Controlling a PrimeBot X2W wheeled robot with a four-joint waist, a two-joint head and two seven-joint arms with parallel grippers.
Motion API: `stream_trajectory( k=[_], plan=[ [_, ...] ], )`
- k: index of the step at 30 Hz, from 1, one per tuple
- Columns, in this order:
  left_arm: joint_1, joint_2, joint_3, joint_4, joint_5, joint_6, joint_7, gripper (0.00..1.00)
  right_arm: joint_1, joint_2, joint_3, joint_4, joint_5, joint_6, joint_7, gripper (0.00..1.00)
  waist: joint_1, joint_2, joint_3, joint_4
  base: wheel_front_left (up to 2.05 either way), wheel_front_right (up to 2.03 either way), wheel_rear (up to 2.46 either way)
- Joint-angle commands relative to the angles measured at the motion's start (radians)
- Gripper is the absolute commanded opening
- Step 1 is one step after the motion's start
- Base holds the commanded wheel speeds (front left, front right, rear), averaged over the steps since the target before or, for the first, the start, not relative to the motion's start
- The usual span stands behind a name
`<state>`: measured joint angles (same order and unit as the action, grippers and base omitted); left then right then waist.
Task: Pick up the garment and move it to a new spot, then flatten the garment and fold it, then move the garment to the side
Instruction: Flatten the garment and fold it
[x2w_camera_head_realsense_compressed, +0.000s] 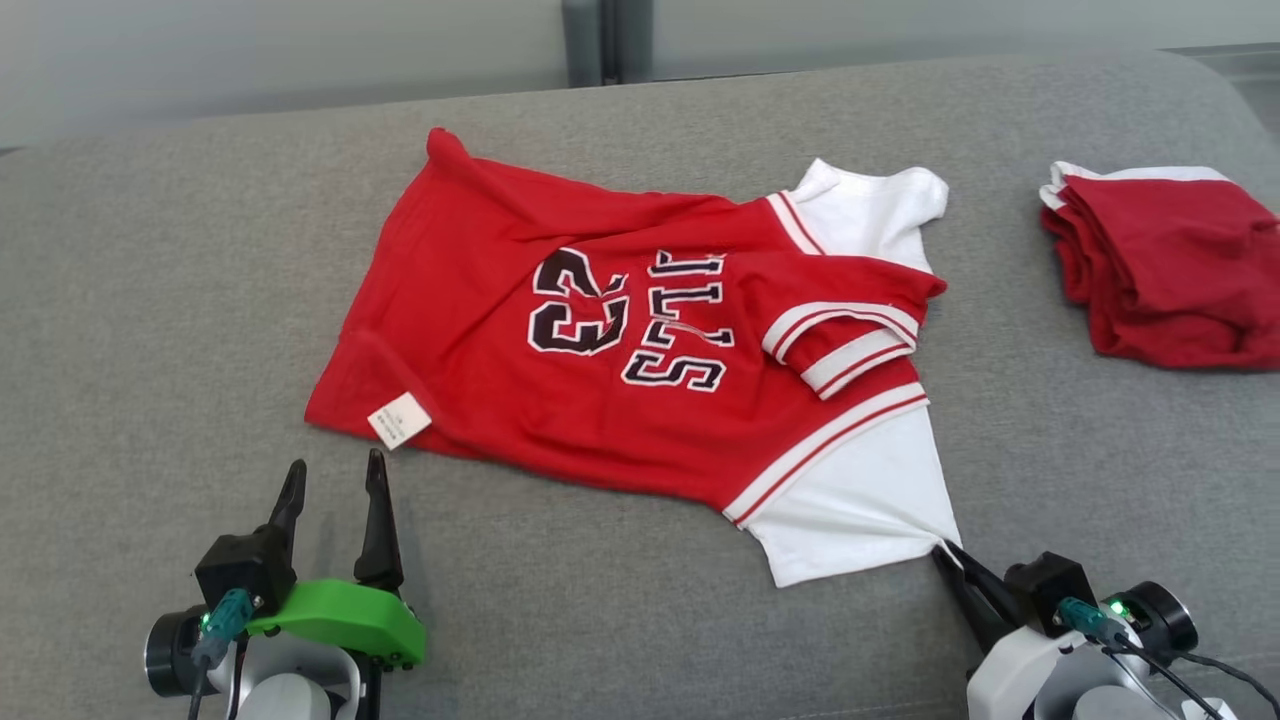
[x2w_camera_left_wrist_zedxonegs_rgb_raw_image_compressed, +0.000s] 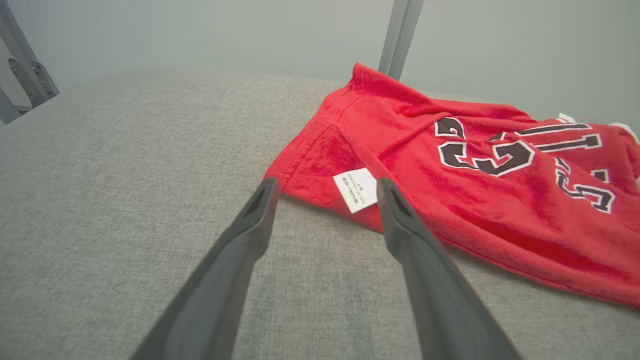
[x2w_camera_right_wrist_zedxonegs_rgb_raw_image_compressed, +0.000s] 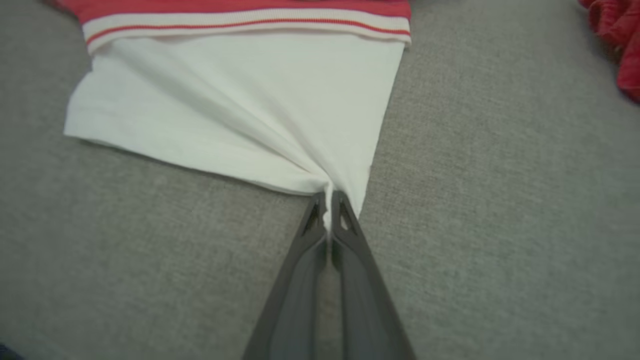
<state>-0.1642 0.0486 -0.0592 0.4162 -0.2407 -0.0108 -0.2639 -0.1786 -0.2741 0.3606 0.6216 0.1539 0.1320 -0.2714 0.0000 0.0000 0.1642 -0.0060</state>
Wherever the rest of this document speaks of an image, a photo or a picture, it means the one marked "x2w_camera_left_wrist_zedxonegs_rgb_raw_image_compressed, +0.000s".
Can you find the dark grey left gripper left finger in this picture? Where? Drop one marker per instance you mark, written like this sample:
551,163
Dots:
225,280

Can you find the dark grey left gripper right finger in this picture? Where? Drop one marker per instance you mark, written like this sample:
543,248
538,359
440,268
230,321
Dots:
435,295

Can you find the red jersey with black lettering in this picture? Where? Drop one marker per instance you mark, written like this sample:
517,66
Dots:
425,150

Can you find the grey metal frame post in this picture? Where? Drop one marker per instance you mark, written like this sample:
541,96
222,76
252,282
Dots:
400,35

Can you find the grey metal hinge bracket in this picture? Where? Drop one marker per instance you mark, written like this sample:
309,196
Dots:
32,80

